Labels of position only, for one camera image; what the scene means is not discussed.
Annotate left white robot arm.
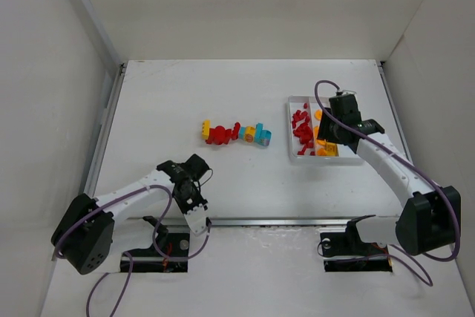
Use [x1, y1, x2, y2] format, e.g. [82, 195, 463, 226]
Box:
[50, 154, 212, 275]

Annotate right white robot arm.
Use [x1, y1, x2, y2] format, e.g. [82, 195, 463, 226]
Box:
[318, 91, 461, 255]

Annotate red legos in tray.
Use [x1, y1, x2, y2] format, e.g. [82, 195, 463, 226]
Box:
[291, 102, 315, 157]

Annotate orange D-shaped lego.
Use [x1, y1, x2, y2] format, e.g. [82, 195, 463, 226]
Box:
[314, 110, 323, 120]

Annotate yellow 2x2 lego brick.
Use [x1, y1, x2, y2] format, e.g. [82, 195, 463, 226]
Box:
[316, 140, 337, 152]

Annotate white sorting tray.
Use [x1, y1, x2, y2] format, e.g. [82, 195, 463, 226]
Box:
[287, 96, 363, 166]

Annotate yellow rounded lego piece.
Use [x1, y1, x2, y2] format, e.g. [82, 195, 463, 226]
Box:
[325, 143, 338, 157]

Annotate orange wedge lego piece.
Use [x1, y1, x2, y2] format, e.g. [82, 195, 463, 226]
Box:
[317, 148, 327, 156]

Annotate red rounded lego assembly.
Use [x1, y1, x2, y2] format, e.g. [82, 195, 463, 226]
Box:
[204, 122, 241, 146]

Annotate yellow 2x4 lego brick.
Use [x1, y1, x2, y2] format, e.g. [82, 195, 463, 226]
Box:
[201, 120, 210, 140]

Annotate teal and yellow lego assembly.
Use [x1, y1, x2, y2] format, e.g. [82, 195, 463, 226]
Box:
[238, 122, 272, 147]

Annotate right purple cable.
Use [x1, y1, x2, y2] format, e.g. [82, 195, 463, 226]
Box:
[314, 79, 463, 287]

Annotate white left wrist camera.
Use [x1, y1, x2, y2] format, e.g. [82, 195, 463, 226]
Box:
[183, 203, 209, 236]

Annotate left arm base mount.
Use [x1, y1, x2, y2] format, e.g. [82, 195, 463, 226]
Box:
[114, 216, 190, 273]

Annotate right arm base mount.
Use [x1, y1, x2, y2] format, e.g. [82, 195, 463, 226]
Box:
[317, 215, 393, 272]

